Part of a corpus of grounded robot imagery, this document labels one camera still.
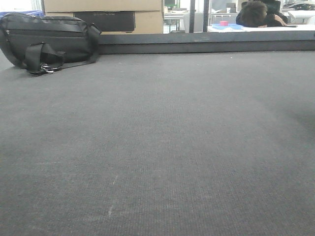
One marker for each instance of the person with dark hair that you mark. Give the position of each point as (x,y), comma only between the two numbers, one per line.
(261,13)

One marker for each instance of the dark conveyor side rail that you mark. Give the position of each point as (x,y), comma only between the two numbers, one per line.
(208,42)

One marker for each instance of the large cardboard box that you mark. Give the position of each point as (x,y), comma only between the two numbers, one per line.
(112,16)

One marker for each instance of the white background table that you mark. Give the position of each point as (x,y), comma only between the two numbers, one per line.
(250,29)

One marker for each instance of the black vertical pole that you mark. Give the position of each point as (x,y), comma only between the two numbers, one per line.
(206,15)

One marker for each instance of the red tape roll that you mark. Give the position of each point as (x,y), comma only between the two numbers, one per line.
(223,23)

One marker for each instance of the light blue tray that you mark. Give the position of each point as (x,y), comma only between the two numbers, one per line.
(229,26)

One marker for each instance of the black fabric shoulder bag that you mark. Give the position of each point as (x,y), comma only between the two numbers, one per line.
(45,44)

